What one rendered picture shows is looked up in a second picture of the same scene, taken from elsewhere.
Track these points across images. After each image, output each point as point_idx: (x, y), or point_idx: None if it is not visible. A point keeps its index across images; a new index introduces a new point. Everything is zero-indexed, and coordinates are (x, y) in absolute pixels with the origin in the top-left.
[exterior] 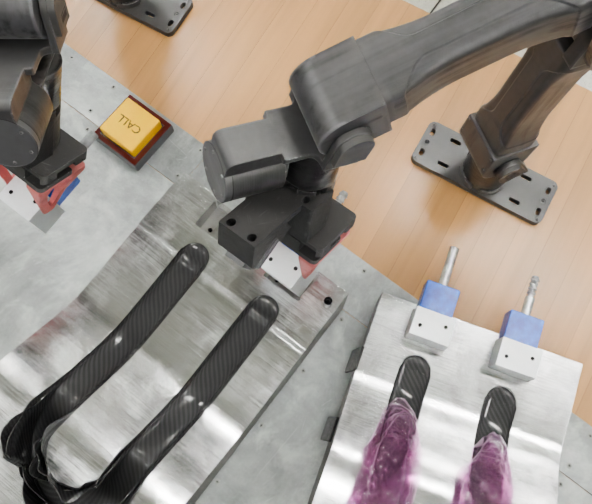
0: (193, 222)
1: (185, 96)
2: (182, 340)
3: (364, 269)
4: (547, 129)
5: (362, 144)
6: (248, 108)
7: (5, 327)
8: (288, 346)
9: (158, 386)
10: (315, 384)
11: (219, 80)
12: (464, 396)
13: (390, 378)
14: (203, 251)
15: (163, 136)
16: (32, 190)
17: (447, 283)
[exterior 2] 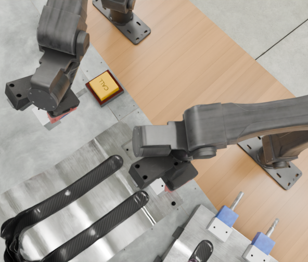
0: (120, 144)
1: (134, 76)
2: (99, 200)
3: (195, 187)
4: None
5: (209, 155)
6: (162, 91)
7: (17, 165)
8: (148, 219)
9: (81, 220)
10: (156, 237)
11: (152, 73)
12: None
13: (192, 248)
14: (120, 160)
15: (118, 94)
16: (48, 115)
17: (233, 209)
